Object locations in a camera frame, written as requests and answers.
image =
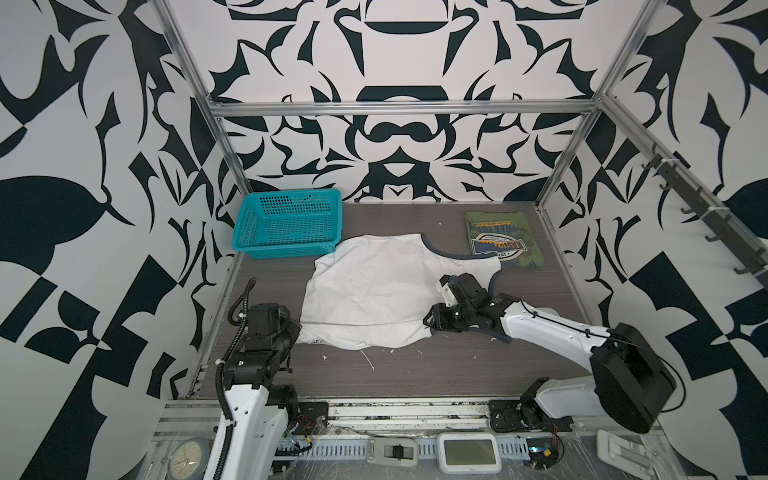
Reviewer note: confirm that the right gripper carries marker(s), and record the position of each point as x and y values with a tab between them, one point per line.
438	320

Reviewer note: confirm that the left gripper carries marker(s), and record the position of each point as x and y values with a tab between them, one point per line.
289	326

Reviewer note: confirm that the green tank top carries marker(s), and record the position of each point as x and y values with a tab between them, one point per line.
507	235

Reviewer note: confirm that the white grey tank top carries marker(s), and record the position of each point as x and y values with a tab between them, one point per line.
374	291

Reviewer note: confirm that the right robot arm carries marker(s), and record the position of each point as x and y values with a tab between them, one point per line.
625	380

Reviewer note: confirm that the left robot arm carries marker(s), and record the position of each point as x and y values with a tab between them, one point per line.
253	419

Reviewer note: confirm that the teal plastic basket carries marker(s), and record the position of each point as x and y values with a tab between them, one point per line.
292	223

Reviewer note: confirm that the white digital display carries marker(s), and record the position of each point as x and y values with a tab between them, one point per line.
468	453

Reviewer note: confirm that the analog clock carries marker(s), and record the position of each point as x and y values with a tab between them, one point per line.
189	461

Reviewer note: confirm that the small green circuit board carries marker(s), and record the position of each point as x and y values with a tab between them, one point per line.
544	452

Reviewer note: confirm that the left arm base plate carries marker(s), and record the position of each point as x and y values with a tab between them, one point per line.
312	418

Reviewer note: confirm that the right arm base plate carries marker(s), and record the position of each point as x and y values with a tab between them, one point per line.
507	416

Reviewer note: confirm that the grey wall hook rack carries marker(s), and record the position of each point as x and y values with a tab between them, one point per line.
702	205

